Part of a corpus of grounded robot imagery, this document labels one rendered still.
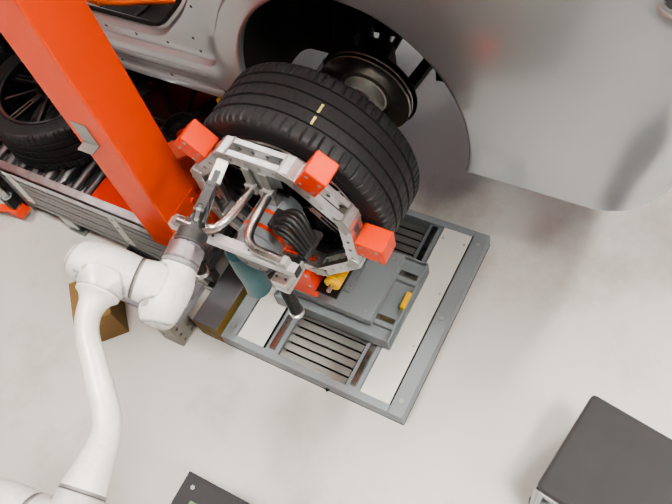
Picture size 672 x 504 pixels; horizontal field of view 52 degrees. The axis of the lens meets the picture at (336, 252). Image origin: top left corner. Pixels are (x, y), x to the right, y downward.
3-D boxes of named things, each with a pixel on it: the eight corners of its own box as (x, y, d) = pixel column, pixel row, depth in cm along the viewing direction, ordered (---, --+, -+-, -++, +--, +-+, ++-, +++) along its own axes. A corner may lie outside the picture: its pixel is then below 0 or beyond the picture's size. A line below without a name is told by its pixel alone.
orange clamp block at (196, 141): (220, 138, 196) (194, 117, 193) (205, 158, 193) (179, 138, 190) (212, 145, 202) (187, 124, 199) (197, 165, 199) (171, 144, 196)
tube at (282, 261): (322, 213, 187) (314, 190, 179) (286, 270, 180) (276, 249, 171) (267, 194, 194) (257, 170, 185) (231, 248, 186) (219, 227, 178)
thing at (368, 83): (401, 137, 239) (424, 81, 210) (391, 154, 236) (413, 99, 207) (320, 94, 242) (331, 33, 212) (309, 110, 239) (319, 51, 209)
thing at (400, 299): (429, 274, 274) (428, 261, 266) (390, 351, 260) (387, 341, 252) (320, 234, 293) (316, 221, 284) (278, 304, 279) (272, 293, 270)
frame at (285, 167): (377, 277, 220) (351, 173, 174) (368, 294, 218) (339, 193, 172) (237, 224, 241) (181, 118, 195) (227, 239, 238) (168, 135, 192)
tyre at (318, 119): (465, 189, 202) (301, 25, 177) (431, 253, 193) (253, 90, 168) (342, 220, 258) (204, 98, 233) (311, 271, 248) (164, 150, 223)
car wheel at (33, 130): (-10, 174, 318) (-43, 141, 298) (34, 70, 352) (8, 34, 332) (122, 169, 306) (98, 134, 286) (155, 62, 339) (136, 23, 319)
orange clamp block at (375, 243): (368, 234, 201) (396, 244, 197) (356, 256, 198) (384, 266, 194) (365, 221, 195) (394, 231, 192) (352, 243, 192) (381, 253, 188)
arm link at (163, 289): (200, 268, 160) (146, 248, 159) (175, 331, 155) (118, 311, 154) (199, 279, 171) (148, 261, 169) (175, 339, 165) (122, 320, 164)
